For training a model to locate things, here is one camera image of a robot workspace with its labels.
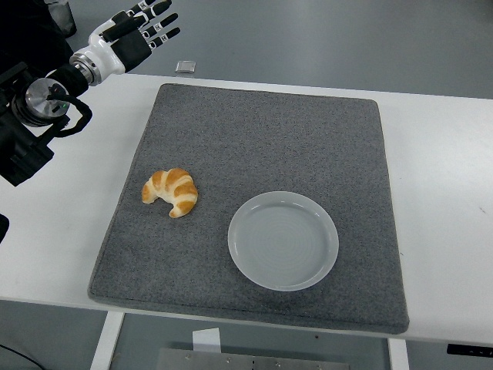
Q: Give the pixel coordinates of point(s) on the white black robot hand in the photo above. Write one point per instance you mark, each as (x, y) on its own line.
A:
(104, 52)

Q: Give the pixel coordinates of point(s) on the golden croissant bread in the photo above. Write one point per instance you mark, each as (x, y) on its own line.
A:
(181, 190)

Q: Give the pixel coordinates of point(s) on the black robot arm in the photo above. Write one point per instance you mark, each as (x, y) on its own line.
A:
(23, 127)

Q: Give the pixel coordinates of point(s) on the round grey plate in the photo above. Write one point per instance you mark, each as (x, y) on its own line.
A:
(283, 246)

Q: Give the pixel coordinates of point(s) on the grey metal plate with screws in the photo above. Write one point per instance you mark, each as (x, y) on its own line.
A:
(231, 360)

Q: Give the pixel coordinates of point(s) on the dark grey bin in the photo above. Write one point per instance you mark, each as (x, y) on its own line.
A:
(69, 17)

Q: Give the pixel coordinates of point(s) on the silver square floor socket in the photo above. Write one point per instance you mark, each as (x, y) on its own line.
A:
(185, 66)

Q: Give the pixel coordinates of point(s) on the grey felt mat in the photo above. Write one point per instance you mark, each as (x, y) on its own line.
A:
(250, 146)

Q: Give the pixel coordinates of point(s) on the white table leg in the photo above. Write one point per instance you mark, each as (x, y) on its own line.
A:
(398, 356)
(108, 339)

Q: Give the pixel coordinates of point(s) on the black table control panel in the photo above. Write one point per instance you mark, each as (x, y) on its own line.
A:
(470, 348)

